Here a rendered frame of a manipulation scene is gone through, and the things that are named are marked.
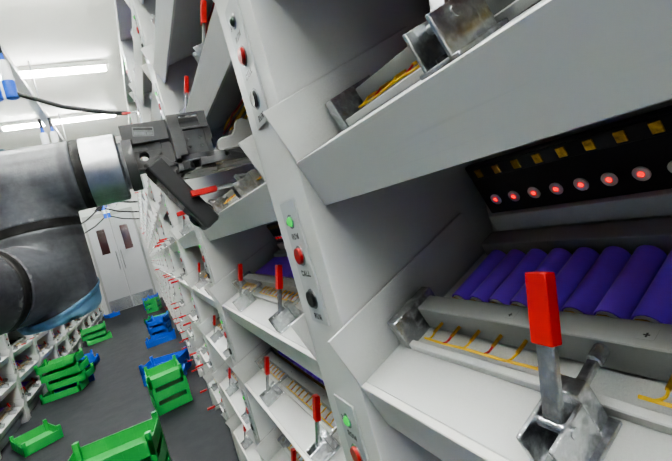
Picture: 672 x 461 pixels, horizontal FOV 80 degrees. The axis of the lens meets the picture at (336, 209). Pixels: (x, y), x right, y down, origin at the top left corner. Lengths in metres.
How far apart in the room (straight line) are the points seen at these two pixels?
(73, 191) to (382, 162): 0.42
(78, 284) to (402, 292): 0.38
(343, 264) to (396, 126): 0.16
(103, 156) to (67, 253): 0.12
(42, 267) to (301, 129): 0.34
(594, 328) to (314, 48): 0.30
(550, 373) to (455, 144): 0.12
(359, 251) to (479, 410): 0.16
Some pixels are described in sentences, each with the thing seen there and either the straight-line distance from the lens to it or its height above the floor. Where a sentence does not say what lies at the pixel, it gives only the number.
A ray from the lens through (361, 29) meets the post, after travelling 0.43.
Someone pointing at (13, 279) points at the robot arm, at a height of 0.92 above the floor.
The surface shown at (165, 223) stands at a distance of 2.43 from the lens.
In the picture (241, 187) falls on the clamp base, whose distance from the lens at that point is 0.58.
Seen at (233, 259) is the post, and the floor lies 0.85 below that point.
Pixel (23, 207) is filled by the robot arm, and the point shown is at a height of 1.00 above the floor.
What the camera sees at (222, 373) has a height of 0.39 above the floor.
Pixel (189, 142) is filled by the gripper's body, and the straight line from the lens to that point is 0.60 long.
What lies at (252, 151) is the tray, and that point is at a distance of 0.44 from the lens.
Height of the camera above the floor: 0.91
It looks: level
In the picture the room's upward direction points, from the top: 16 degrees counter-clockwise
